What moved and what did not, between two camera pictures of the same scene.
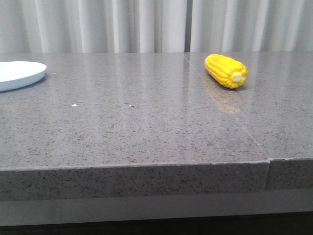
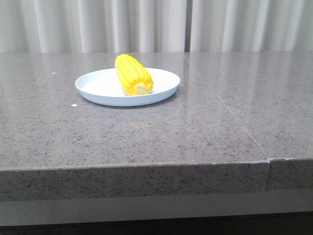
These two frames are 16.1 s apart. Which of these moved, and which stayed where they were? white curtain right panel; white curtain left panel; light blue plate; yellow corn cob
Moved: light blue plate; yellow corn cob
Stayed: white curtain right panel; white curtain left panel
